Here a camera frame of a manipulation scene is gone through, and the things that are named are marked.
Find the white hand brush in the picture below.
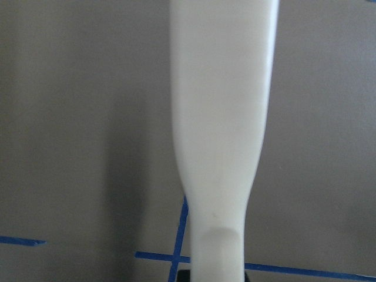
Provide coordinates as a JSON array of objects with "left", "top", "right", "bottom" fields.
[{"left": 170, "top": 1, "right": 279, "bottom": 281}]

